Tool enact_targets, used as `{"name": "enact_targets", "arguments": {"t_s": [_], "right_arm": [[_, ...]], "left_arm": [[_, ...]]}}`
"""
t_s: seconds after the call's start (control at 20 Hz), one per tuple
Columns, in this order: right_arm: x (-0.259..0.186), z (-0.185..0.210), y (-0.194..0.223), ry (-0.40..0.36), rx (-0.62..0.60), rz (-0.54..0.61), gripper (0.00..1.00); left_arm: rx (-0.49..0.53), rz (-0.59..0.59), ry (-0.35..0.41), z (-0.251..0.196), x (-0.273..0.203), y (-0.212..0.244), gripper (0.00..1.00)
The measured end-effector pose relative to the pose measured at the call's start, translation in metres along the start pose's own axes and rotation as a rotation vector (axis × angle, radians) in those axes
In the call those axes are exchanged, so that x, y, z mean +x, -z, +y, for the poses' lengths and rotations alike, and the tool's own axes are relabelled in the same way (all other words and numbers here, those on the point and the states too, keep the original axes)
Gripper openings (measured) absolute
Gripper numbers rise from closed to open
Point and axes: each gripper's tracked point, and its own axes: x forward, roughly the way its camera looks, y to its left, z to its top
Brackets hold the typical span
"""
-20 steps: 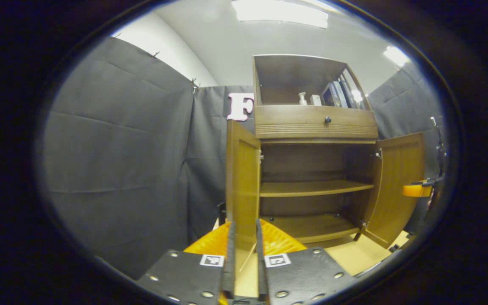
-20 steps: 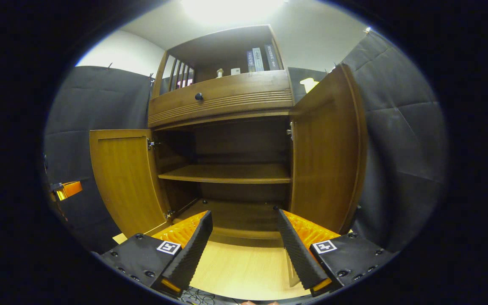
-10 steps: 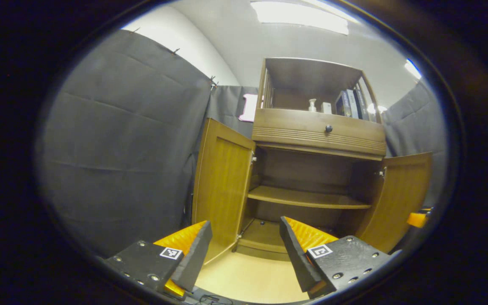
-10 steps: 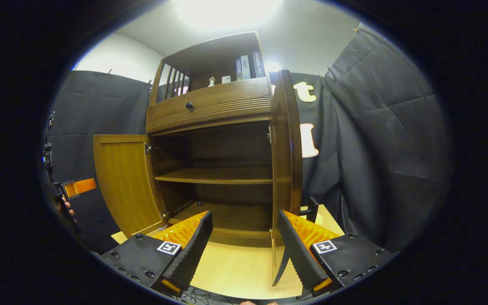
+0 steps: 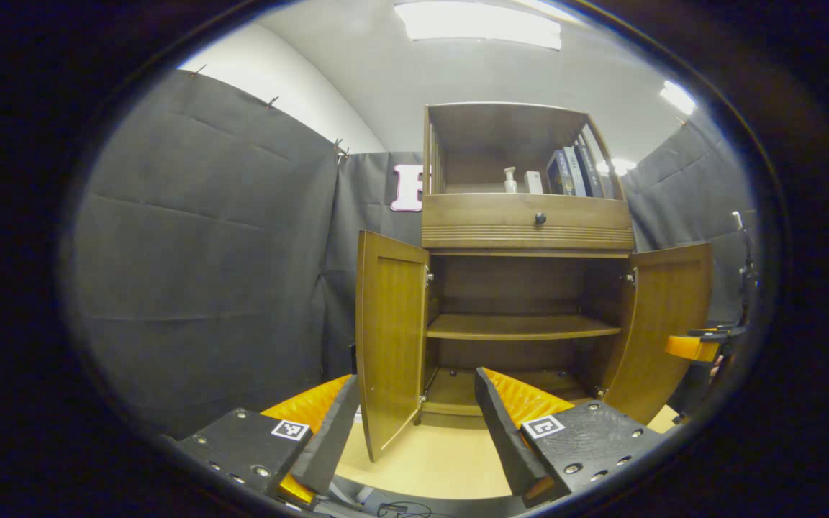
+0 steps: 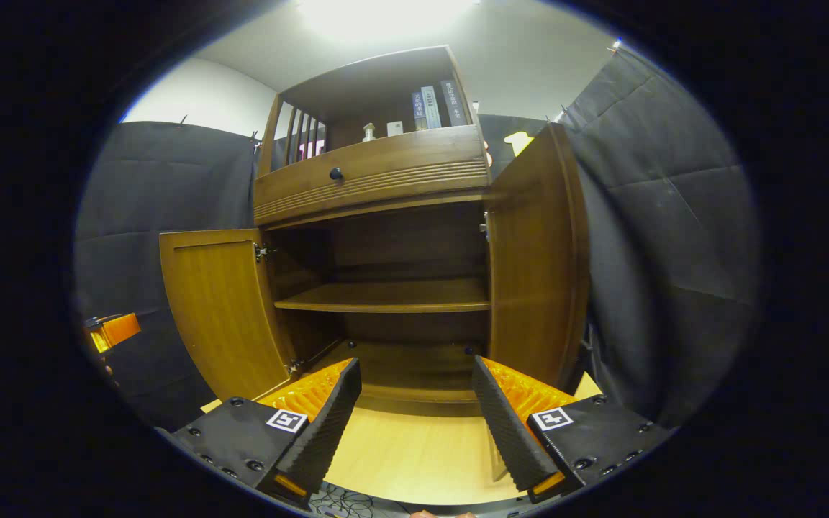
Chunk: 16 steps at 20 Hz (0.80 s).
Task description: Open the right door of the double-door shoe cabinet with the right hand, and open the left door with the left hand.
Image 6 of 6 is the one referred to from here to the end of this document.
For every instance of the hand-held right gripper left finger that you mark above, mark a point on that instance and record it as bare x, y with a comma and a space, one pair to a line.
328, 432

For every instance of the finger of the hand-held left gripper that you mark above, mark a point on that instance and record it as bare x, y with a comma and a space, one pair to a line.
116, 331

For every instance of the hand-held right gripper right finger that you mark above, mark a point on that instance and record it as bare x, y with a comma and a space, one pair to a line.
504, 432

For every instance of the wooden shoe cabinet door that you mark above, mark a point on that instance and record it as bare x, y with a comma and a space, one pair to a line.
220, 309
537, 259

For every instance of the wooden double-door shoe cabinet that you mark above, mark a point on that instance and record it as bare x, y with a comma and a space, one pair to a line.
414, 244

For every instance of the metal door hinge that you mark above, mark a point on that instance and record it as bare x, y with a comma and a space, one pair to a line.
264, 252
485, 226
294, 367

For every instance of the wooden inner shelf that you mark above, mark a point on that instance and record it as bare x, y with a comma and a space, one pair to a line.
386, 295

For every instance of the wooden drawer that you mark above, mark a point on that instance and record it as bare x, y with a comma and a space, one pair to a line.
400, 169

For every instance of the small white pump bottle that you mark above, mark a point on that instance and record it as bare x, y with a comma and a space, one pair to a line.
369, 133

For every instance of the small white box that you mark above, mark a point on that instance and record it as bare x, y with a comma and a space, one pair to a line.
395, 129

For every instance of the dark blue book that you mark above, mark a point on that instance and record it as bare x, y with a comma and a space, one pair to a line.
419, 111

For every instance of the ceiling light panel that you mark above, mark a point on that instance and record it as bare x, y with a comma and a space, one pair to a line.
386, 14

